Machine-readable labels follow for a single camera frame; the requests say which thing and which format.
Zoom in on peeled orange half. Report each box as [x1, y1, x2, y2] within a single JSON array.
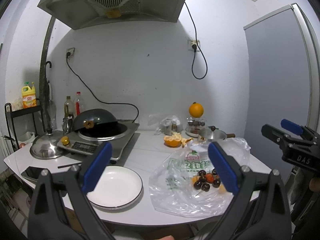
[[163, 134, 182, 147]]

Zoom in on white round plate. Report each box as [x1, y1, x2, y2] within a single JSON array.
[[87, 166, 143, 210]]

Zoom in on steel pot lid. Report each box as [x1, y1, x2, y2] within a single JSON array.
[[30, 128, 67, 160]]

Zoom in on black wok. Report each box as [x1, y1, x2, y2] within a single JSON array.
[[72, 108, 118, 131]]

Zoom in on whole orange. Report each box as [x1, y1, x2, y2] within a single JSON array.
[[189, 102, 204, 118]]

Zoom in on oil bottle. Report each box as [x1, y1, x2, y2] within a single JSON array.
[[64, 95, 74, 118]]

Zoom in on black metal rack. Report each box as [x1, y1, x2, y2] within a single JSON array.
[[4, 98, 46, 152]]

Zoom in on red cap sauce bottle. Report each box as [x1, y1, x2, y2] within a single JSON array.
[[74, 92, 85, 116]]

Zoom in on red strawberry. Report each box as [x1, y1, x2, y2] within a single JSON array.
[[206, 175, 214, 184]]

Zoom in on hanging black cable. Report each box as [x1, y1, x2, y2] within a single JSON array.
[[184, 2, 208, 80]]

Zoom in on black power cable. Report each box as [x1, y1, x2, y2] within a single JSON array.
[[66, 52, 139, 124]]

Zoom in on glass fruit container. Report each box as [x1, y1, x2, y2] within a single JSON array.
[[185, 117, 206, 138]]

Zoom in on grey refrigerator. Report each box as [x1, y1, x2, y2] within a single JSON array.
[[243, 3, 320, 140]]

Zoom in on smartphone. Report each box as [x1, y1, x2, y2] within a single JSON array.
[[21, 166, 43, 184]]

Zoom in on small crumpled plastic bag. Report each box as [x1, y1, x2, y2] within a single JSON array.
[[148, 114, 183, 135]]

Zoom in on yellow detergent bottle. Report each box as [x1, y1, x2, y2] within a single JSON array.
[[22, 82, 37, 109]]

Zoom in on black chopstick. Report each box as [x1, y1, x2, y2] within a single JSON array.
[[57, 162, 82, 169]]

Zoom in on small steel lidded pot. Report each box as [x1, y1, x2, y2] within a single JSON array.
[[197, 126, 235, 142]]

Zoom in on printed clear plastic bag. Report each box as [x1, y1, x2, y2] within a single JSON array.
[[149, 137, 252, 217]]

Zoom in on induction cooker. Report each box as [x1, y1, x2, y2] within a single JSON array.
[[57, 122, 139, 162]]

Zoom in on orange peel piece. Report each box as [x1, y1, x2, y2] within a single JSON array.
[[181, 138, 193, 147]]

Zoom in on dark cherry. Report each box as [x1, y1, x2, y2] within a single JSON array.
[[193, 180, 203, 190], [198, 170, 206, 177]]

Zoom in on black umbrella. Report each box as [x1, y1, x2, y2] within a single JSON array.
[[44, 61, 57, 130]]

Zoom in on steel range hood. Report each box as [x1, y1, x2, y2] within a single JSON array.
[[38, 0, 185, 30]]

